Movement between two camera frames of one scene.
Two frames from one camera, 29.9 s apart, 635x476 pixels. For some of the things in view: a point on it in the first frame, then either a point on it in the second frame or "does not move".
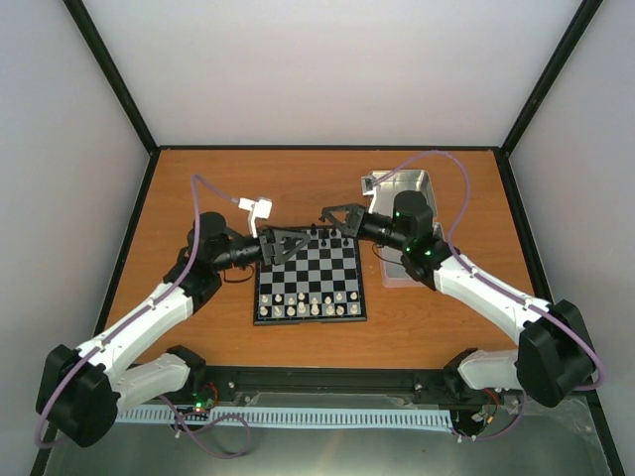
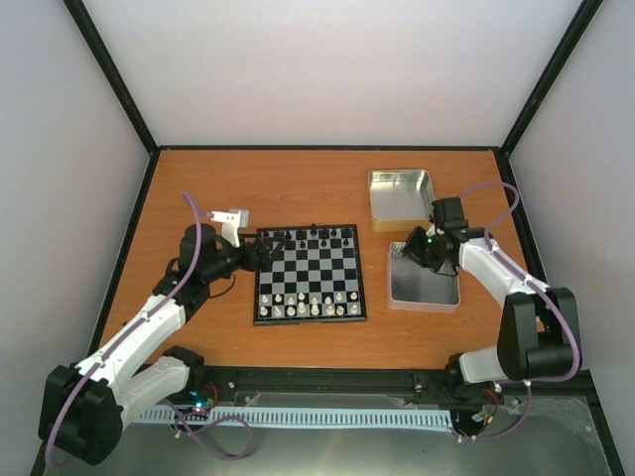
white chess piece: [315, 307] does not move
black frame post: [573, 34] does not move
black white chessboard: [322, 282] does not move
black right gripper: [353, 225] to [411, 251]
